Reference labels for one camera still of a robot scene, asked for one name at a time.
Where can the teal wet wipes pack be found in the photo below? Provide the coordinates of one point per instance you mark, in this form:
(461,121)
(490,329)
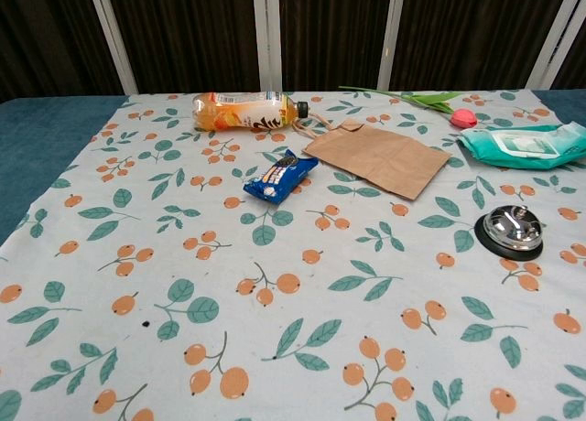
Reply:
(522,145)

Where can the white frame post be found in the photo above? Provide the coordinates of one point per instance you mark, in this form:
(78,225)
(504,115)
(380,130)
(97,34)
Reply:
(388,36)
(551,36)
(267,36)
(116,41)

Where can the orange drink plastic bottle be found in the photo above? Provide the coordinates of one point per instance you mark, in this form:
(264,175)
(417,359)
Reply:
(238,112)

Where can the silver call bell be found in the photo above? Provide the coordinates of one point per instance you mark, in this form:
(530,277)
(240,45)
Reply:
(509,229)

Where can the fruit and leaf print tablecloth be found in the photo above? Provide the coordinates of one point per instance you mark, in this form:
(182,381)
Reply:
(293,274)

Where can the pink artificial tulip flower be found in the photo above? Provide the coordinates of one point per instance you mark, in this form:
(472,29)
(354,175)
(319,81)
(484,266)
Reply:
(462,117)

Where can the blue cookie snack packet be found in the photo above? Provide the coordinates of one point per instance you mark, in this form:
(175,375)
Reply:
(280,177)

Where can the brown paper bag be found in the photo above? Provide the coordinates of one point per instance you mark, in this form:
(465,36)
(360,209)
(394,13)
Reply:
(380,158)

